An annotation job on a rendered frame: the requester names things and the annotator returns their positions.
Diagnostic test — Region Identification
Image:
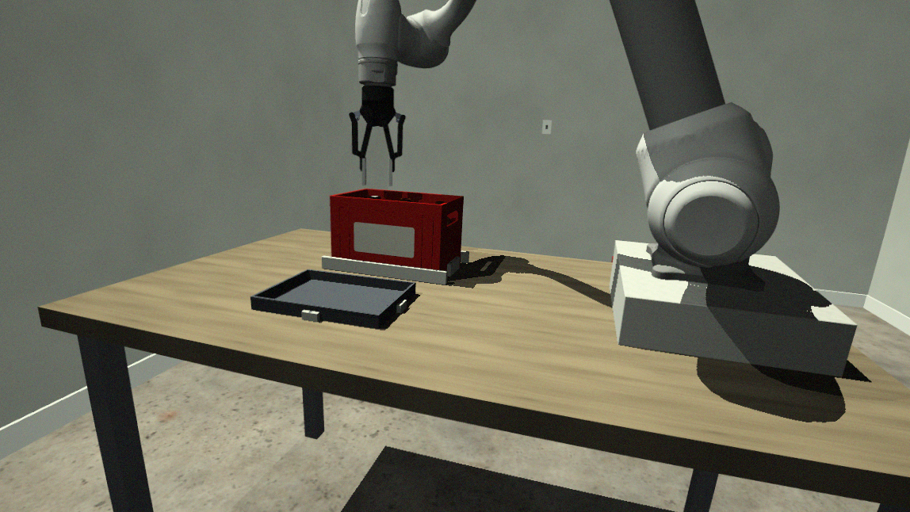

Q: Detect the red crate with dividers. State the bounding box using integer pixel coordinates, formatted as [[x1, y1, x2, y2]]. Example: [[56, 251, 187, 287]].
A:
[[330, 189, 462, 271]]

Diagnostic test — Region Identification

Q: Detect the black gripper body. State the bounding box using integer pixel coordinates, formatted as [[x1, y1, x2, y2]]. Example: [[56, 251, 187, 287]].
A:
[[360, 86, 396, 127]]

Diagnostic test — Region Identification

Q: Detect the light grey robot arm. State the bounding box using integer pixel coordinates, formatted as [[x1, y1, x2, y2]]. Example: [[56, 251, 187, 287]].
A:
[[355, 0, 780, 292]]

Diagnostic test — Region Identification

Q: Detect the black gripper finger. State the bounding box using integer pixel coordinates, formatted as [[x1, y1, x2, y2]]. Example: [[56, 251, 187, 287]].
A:
[[349, 110, 375, 185], [380, 112, 406, 186]]

